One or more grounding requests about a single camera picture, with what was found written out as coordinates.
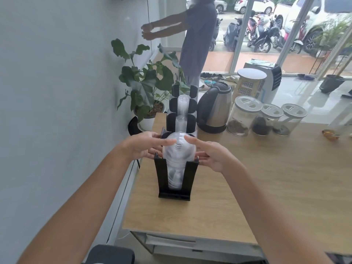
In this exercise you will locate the person's right hand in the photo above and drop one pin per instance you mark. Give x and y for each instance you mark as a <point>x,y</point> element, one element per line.
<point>217,158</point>

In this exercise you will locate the person's left hand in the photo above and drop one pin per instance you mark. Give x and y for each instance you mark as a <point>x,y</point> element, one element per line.
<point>140,147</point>

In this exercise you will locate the black cup lid organizer rack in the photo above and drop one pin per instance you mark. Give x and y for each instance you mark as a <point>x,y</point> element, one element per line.
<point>178,129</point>

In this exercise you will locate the person's left forearm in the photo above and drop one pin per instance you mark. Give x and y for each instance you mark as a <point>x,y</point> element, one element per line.
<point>82,211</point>

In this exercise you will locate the person's right forearm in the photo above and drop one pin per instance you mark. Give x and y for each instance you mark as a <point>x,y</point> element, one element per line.
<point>269,217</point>

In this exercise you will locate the black metal plant stand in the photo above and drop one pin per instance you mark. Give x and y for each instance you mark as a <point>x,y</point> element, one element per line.
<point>134,129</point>

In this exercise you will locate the large clear jar white lid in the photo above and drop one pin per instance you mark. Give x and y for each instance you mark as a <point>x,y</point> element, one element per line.
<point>243,115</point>

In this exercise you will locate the steel electric kettle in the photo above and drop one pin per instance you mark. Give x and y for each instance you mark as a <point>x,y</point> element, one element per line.
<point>217,107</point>

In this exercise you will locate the clear jar of dark grounds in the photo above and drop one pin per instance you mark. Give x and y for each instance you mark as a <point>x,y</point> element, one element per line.
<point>265,119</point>

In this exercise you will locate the large leafy potted plant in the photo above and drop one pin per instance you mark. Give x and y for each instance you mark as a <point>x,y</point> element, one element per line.
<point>145,85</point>

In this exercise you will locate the row of shoes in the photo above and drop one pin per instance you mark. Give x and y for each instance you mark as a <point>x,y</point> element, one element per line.
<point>217,78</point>

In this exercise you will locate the clear jar with white lid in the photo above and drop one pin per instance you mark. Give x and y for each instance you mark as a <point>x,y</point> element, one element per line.
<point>288,119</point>

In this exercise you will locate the round wooden stool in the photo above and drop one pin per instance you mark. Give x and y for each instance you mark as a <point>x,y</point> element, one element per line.
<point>251,81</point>

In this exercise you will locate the white portable air cooler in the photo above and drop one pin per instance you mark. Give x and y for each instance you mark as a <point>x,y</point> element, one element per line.
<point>272,76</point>

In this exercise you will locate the black plastic chair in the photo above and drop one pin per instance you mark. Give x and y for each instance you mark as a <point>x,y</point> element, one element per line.
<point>110,254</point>

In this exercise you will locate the pair of blue slippers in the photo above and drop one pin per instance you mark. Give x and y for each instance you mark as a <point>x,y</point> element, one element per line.
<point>305,77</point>

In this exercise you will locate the tall glass oil bottle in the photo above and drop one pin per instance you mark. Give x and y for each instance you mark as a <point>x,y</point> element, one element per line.
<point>337,126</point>

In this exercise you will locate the row of parked motorbikes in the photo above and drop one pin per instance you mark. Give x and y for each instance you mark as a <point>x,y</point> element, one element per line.
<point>261,32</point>

